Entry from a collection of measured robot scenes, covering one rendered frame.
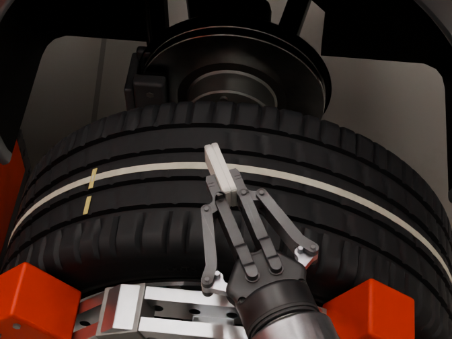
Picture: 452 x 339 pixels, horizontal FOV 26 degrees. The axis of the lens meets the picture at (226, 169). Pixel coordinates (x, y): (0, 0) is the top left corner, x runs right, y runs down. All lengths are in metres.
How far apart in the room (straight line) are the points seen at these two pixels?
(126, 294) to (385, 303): 0.30
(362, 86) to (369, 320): 1.83
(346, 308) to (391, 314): 0.05
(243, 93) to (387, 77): 1.35
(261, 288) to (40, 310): 0.34
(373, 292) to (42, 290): 0.39
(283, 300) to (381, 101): 1.95
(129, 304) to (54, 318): 0.10
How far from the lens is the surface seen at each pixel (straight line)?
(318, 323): 0.93
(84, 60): 2.96
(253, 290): 0.98
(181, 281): 1.20
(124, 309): 1.16
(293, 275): 0.99
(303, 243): 1.01
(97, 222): 1.20
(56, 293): 1.21
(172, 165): 1.20
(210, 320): 1.18
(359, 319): 1.12
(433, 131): 2.81
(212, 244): 1.01
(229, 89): 1.61
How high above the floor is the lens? 2.13
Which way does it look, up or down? 53 degrees down
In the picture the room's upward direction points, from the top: straight up
